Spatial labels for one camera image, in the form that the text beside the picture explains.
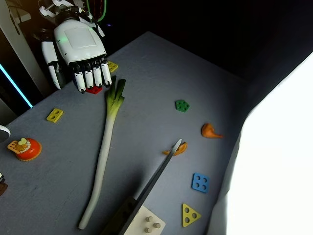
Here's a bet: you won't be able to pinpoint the blue square block four holes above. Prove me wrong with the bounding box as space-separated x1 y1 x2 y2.
191 172 210 194

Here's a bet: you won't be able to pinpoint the yellow triangle block three holes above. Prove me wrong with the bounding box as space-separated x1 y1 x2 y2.
181 203 202 228

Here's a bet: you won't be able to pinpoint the white robot column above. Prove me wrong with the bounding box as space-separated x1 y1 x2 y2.
0 0 51 97

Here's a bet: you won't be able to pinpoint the orange toy cake with waffle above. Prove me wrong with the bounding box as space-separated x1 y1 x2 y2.
6 137 43 162

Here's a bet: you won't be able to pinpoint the orange toy chicken wing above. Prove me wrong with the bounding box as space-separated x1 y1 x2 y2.
162 141 188 157

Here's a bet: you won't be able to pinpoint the left robot arm with wires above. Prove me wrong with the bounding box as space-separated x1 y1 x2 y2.
39 0 108 37

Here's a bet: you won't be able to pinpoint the long white green leek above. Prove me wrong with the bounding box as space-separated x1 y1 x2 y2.
78 75 127 231

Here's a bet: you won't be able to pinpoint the red hexagon block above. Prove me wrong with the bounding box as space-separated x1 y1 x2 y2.
85 85 103 95

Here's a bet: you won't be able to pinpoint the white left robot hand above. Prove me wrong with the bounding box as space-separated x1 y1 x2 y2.
40 18 113 95

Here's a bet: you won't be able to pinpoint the black handled kitchen knife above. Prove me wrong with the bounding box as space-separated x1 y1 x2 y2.
100 138 183 235

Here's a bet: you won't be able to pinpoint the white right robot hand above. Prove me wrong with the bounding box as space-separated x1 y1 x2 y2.
0 124 12 143

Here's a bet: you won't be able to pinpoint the orange toy chicken drumstick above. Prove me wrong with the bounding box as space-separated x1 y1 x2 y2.
201 123 224 140

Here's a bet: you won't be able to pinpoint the wooden peg board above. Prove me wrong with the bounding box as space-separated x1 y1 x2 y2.
124 205 166 235

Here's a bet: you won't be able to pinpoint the cyan light strip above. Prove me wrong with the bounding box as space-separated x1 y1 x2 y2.
0 63 34 108

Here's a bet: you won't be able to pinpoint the yellow rectangle block two holes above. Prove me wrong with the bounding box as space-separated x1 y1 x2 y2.
45 108 64 124

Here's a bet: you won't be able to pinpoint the green pentagon block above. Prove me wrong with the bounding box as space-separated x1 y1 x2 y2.
175 99 190 113

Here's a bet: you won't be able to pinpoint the yellow block with holes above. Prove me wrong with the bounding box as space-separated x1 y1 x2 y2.
107 60 119 73

